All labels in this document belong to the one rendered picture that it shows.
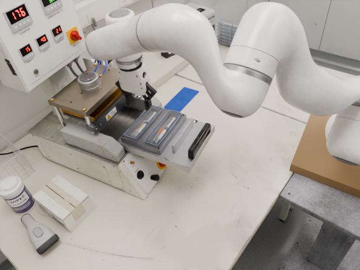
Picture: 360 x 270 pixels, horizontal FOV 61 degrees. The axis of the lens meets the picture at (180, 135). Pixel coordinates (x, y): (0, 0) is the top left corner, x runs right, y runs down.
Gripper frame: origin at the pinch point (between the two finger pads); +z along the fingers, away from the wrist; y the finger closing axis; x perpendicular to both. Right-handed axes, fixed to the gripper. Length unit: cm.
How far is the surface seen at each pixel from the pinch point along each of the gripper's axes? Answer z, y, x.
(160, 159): 13.2, -13.0, 10.9
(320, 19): 68, -37, -242
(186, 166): 11.9, -23.2, 10.8
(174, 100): 34, 12, -43
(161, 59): 30, 36, -72
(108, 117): 6.0, 11.0, 5.6
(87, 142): 10.6, 14.1, 15.9
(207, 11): 13, 20, -107
